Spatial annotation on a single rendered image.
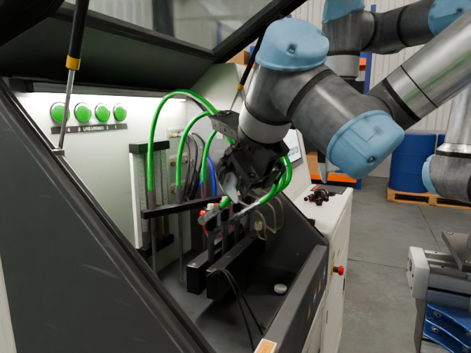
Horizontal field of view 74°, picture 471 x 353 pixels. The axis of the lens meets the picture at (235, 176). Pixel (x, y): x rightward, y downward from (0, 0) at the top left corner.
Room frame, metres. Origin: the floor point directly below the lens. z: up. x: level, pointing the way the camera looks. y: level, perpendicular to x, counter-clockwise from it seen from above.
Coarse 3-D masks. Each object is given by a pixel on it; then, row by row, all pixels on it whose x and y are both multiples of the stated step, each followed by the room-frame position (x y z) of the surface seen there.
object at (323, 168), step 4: (328, 160) 0.64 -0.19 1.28; (320, 164) 0.64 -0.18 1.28; (324, 164) 0.64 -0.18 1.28; (328, 164) 0.64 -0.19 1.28; (320, 168) 0.64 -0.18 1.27; (324, 168) 0.64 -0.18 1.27; (328, 168) 0.64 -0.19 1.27; (332, 168) 0.64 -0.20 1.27; (336, 168) 0.64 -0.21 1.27; (320, 172) 0.65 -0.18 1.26; (324, 172) 0.64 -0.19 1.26; (320, 176) 0.66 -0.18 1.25; (324, 176) 0.65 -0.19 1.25; (324, 180) 0.65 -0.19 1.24
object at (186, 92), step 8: (168, 96) 0.78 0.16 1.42; (192, 96) 0.70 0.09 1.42; (200, 96) 0.69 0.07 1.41; (160, 104) 0.81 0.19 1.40; (208, 104) 0.66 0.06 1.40; (160, 112) 0.83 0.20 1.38; (216, 112) 0.64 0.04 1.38; (152, 120) 0.84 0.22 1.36; (152, 128) 0.85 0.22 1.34; (152, 136) 0.86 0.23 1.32; (152, 144) 0.86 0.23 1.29; (152, 152) 0.87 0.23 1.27; (152, 160) 0.88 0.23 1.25; (152, 168) 0.88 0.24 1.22; (152, 176) 0.88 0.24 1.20; (152, 184) 0.88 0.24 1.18; (152, 192) 0.88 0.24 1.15; (224, 200) 0.62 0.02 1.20; (232, 200) 0.61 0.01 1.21; (224, 208) 0.63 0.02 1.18
